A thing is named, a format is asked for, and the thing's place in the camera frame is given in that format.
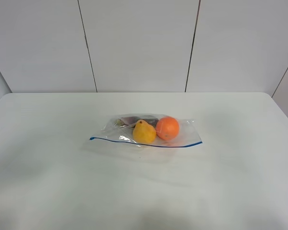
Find dark purple eggplant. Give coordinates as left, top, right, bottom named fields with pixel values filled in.
left=116, top=115, right=159, bottom=128

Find orange fruit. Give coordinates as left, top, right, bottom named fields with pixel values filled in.
left=156, top=116, right=180, bottom=141

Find clear zip bag blue seal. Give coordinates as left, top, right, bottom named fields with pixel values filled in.
left=82, top=114, right=202, bottom=158

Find yellow pear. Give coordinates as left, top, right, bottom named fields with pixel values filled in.
left=132, top=120, right=156, bottom=144

